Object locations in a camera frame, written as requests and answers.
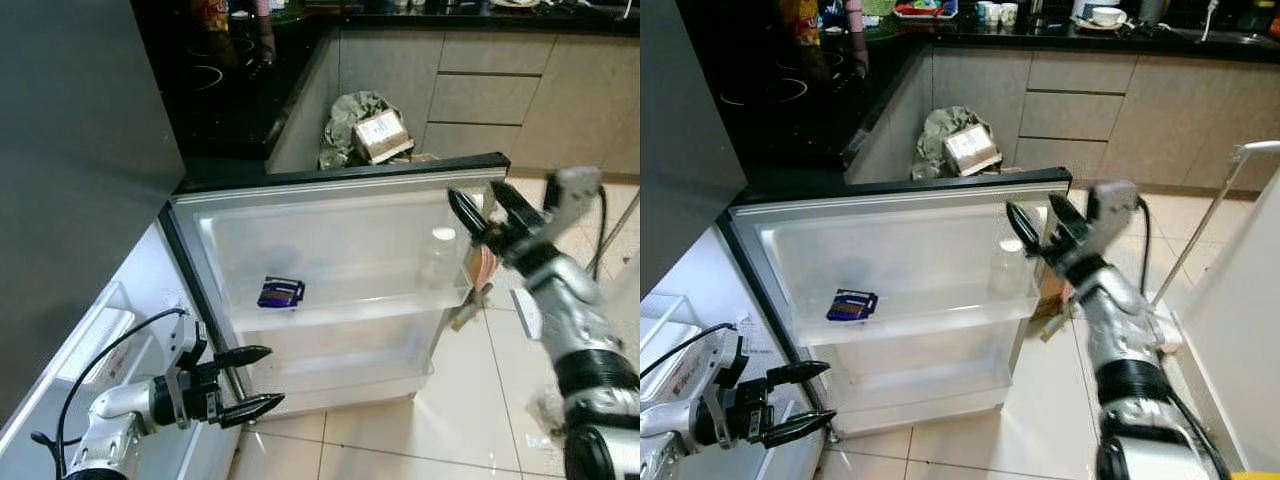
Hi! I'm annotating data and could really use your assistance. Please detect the orange snack bag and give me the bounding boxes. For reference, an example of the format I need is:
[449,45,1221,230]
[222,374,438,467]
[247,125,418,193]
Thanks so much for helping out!
[780,0,823,51]
[192,0,231,33]

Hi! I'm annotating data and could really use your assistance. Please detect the crumpled clear plastic bag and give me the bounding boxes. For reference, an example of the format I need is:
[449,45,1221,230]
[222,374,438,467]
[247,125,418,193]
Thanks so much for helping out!
[528,385,571,446]

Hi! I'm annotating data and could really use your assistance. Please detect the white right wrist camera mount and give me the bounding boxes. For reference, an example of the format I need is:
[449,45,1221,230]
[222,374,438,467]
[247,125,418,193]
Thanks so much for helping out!
[543,166,605,241]
[1088,180,1141,253]

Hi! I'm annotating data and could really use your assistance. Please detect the tall clear door bin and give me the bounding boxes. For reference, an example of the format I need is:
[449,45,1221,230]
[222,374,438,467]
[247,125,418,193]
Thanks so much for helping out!
[195,185,481,333]
[755,200,1046,349]

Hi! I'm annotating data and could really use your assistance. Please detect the black kitchen countertop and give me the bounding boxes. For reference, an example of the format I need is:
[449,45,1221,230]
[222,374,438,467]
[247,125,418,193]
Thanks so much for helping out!
[130,0,641,193]
[680,0,1280,196]

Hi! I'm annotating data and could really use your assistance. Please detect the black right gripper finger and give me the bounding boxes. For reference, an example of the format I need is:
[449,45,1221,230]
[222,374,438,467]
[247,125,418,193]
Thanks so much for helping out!
[490,180,548,239]
[1047,192,1093,251]
[1005,200,1051,263]
[447,188,493,246]

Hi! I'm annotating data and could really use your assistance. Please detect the grey fridge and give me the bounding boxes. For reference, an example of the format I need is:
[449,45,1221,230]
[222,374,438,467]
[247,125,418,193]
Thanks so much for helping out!
[640,0,831,480]
[0,0,246,480]

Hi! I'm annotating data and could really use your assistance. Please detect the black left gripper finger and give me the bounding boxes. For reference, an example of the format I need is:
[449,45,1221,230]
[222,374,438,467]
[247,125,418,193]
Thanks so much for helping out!
[764,408,839,450]
[218,393,286,430]
[765,360,831,389]
[212,345,273,373]

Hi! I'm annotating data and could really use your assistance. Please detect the white folding rack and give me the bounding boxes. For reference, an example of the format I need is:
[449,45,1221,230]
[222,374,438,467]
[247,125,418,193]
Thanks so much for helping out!
[1150,140,1280,471]

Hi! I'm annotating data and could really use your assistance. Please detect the blue food packet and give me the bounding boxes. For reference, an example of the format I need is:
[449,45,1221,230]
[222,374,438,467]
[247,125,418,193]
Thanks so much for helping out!
[257,277,307,310]
[826,289,880,323]

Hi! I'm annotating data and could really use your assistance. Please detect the labelled cardboard box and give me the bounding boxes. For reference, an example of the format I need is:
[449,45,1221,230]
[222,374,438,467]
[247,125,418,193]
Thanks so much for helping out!
[943,124,1004,178]
[352,110,416,166]

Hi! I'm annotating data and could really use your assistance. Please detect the green rubbish bag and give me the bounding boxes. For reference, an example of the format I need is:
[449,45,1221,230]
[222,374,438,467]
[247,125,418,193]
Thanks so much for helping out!
[910,105,1001,183]
[318,90,413,171]

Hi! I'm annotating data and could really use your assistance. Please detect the brown wooden brush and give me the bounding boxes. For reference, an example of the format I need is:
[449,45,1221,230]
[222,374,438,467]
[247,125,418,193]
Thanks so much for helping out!
[450,245,498,333]
[1035,268,1079,343]

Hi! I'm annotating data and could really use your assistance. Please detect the beige kitchen cabinets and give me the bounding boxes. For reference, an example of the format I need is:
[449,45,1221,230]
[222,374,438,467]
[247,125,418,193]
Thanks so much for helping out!
[268,28,641,179]
[845,45,1280,193]

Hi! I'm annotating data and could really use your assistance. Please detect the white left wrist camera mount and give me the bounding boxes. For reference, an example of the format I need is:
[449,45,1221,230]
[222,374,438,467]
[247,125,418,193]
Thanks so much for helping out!
[700,330,751,451]
[163,318,209,431]

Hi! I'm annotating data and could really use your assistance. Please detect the pink bottle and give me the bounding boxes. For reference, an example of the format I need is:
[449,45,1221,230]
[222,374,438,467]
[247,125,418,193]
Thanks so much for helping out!
[252,0,277,63]
[845,0,869,77]

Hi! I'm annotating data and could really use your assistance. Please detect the silver fridge door with shelves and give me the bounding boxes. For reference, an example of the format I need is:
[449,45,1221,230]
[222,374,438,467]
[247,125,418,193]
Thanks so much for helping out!
[160,152,513,419]
[718,167,1074,439]

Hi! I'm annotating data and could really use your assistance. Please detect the shallow clear door bin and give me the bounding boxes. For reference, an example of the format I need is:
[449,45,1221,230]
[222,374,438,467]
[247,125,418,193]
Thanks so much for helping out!
[800,320,1011,411]
[235,300,441,399]

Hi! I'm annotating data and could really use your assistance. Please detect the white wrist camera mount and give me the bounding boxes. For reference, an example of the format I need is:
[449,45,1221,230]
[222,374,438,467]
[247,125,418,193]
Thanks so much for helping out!
[543,166,605,241]
[1088,180,1141,253]
[700,330,751,451]
[163,318,209,431]

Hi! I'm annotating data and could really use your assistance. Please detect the black induction hob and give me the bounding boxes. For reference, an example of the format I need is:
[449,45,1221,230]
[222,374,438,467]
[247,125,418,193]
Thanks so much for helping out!
[715,40,851,141]
[165,25,281,131]

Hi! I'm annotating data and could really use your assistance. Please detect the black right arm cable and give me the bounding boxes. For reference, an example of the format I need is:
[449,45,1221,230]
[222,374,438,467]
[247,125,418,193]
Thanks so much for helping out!
[592,185,611,281]
[1135,195,1156,296]

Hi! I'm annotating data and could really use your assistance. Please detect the red tray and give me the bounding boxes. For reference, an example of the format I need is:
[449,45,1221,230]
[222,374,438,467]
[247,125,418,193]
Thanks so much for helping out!
[893,0,959,21]

